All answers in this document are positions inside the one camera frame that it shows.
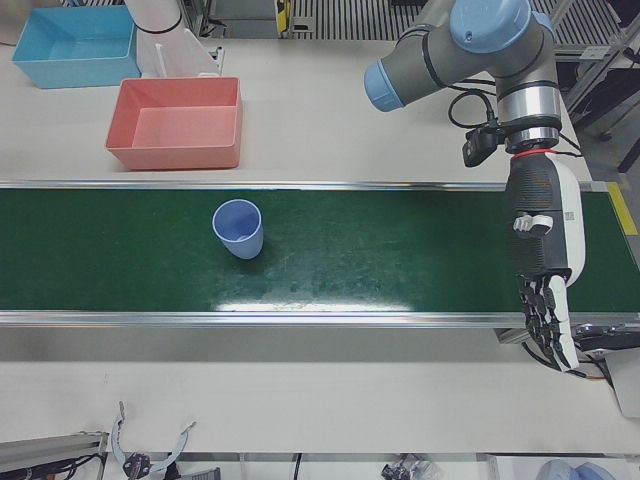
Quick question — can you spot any aluminium profile post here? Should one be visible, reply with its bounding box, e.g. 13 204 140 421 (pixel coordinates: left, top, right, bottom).
0 432 109 456

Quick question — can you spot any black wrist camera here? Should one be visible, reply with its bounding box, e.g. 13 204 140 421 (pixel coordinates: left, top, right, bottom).
462 122 507 168

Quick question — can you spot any green conveyor belt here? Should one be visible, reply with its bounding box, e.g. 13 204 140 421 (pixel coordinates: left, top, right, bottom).
0 179 640 346

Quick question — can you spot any small bag of screws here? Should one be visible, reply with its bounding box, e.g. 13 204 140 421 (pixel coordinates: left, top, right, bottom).
382 454 439 480

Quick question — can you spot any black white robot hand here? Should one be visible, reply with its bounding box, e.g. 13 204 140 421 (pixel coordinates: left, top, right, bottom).
502 149 587 374

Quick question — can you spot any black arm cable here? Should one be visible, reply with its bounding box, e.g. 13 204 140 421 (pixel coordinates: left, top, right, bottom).
448 74 501 132

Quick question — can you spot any white plastic holder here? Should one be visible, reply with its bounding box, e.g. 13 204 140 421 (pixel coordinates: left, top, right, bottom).
124 0 225 80

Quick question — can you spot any pink plastic box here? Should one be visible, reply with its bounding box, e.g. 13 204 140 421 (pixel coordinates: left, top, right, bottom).
104 76 245 172

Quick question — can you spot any blue plastic box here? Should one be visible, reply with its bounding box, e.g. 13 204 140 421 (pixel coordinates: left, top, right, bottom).
11 4 139 90

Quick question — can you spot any light blue plastic cup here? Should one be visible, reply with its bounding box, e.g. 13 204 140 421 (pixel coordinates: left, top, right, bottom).
211 198 265 261

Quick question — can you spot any metal reacher grabber tool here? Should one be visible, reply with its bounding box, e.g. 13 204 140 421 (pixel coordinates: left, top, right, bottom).
110 399 199 476

